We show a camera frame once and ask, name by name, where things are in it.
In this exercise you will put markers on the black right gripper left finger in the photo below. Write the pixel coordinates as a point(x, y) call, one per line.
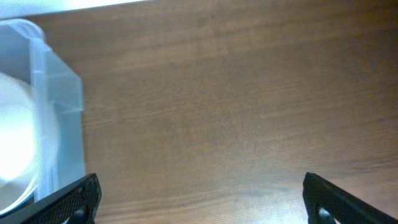
point(76, 203)

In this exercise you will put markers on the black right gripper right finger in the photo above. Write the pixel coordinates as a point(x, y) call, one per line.
point(327, 203)

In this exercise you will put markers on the cream bowl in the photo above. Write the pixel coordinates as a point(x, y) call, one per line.
point(30, 136)

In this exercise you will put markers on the clear plastic storage container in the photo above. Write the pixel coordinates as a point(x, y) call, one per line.
point(25, 55)

